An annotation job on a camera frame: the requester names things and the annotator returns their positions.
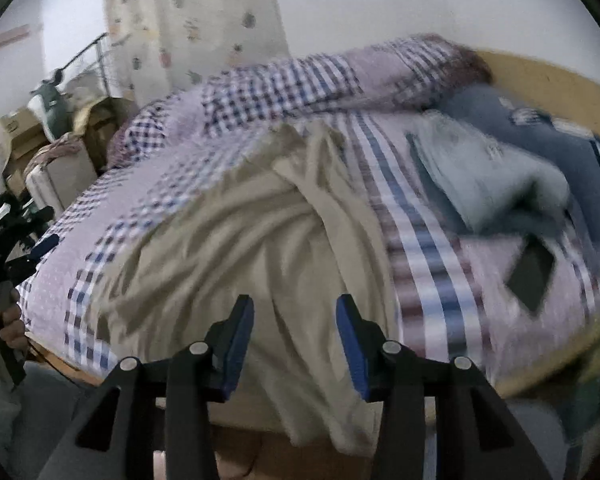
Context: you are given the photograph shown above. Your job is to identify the black phone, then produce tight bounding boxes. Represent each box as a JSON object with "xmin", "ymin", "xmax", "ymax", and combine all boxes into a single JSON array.
[{"xmin": 504, "ymin": 234, "xmax": 557, "ymax": 317}]

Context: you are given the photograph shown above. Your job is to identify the green plush toy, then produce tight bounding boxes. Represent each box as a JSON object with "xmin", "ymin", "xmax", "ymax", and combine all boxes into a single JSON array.
[{"xmin": 29, "ymin": 66, "xmax": 77, "ymax": 142}]

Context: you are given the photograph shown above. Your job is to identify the light blue cloth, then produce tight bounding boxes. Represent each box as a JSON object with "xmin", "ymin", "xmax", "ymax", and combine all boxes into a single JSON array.
[{"xmin": 409, "ymin": 109, "xmax": 572, "ymax": 237}]

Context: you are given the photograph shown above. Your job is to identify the wooden bed frame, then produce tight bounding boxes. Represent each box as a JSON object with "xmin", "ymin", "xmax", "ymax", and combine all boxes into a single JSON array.
[{"xmin": 475, "ymin": 49, "xmax": 600, "ymax": 161}]

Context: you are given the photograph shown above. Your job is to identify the checkered quilt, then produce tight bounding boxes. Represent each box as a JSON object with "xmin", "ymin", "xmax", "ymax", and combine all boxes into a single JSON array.
[{"xmin": 106, "ymin": 34, "xmax": 492, "ymax": 172}]

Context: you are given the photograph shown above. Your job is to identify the cardboard boxes clutter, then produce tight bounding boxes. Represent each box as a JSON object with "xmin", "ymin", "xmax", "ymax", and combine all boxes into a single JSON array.
[{"xmin": 24, "ymin": 149, "xmax": 100, "ymax": 213}]

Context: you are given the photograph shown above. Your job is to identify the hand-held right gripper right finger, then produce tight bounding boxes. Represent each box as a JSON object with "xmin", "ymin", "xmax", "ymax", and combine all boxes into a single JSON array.
[{"xmin": 336, "ymin": 294, "xmax": 553, "ymax": 480}]

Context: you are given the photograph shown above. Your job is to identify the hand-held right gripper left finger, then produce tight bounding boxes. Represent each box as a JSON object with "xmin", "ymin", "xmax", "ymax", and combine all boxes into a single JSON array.
[{"xmin": 37, "ymin": 294, "xmax": 255, "ymax": 480}]

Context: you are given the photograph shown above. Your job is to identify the cardboard box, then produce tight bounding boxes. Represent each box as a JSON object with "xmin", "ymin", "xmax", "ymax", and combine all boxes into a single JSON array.
[{"xmin": 0, "ymin": 109, "xmax": 48, "ymax": 197}]

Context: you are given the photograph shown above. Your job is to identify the beige pants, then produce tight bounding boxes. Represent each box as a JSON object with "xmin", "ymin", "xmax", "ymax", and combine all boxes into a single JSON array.
[{"xmin": 99, "ymin": 124, "xmax": 402, "ymax": 457}]

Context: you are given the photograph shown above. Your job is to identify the person's left hand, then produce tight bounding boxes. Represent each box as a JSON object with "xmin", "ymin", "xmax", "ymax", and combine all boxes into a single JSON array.
[{"xmin": 0, "ymin": 302, "xmax": 29, "ymax": 358}]

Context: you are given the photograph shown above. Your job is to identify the checkered bed sheet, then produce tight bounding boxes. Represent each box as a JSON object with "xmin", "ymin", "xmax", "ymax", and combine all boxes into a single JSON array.
[{"xmin": 17, "ymin": 109, "xmax": 600, "ymax": 397}]

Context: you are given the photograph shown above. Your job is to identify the black clothes rack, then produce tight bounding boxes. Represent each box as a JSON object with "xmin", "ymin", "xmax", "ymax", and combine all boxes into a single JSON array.
[{"xmin": 59, "ymin": 31, "xmax": 112, "ymax": 103}]

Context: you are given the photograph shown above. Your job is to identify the pink cloth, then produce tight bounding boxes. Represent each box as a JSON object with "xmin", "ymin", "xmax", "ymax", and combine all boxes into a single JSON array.
[{"xmin": 26, "ymin": 131, "xmax": 87, "ymax": 172}]

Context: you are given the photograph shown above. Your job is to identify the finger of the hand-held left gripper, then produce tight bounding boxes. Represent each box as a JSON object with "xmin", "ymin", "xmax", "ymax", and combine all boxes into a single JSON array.
[
  {"xmin": 0, "ymin": 194, "xmax": 56, "ymax": 234},
  {"xmin": 27, "ymin": 233, "xmax": 62, "ymax": 264}
]

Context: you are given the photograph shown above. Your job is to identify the pineapple print wall cloth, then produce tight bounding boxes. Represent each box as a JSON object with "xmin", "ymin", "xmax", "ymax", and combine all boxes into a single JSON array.
[{"xmin": 104, "ymin": 0, "xmax": 292, "ymax": 107}]

